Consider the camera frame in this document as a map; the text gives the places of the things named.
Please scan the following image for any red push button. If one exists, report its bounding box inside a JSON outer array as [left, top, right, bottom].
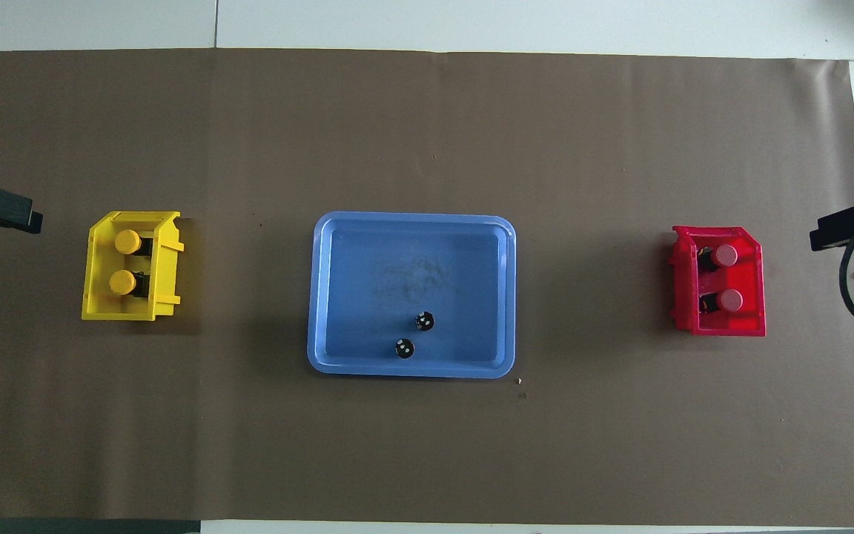
[[698, 244, 739, 272], [700, 289, 744, 314]]

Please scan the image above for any yellow push button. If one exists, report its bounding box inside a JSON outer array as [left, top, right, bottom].
[[114, 228, 153, 257], [109, 269, 150, 299]]

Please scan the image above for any blue plastic tray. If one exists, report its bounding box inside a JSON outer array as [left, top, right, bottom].
[[307, 211, 517, 380]]

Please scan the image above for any red plastic bin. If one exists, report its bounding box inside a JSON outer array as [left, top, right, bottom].
[[669, 226, 767, 337]]

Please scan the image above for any yellow plastic bin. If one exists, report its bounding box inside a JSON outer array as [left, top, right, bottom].
[[82, 211, 185, 322]]

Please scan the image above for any brown paper mat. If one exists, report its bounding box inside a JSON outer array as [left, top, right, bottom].
[[0, 48, 854, 524]]

